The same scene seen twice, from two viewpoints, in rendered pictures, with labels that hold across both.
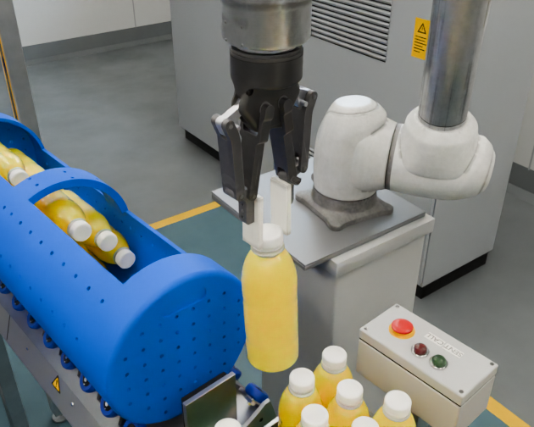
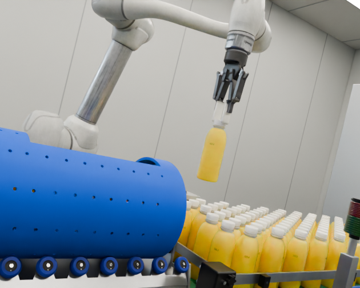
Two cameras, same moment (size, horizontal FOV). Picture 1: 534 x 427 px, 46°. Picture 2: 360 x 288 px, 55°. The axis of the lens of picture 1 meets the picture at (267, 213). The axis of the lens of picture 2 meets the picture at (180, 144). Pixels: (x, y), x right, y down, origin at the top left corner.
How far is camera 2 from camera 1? 1.40 m
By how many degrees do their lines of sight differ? 84
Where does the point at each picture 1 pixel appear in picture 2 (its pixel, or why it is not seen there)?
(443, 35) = (111, 80)
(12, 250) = (54, 178)
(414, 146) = (85, 132)
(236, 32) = (248, 47)
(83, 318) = (158, 188)
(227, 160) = (241, 86)
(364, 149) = (63, 135)
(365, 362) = not seen: hidden behind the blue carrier
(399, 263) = not seen: hidden behind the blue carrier
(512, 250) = not seen: outside the picture
